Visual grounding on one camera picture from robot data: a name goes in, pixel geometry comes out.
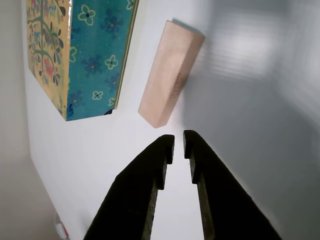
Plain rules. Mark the small red white object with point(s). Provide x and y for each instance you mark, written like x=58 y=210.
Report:
x=61 y=228

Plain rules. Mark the yellow blue floral box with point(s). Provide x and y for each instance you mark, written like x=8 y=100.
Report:
x=95 y=50

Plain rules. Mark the wooden Jenga block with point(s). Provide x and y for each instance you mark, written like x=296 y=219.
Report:
x=167 y=75

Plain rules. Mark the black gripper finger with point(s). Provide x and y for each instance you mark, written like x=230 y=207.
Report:
x=225 y=205
x=130 y=200

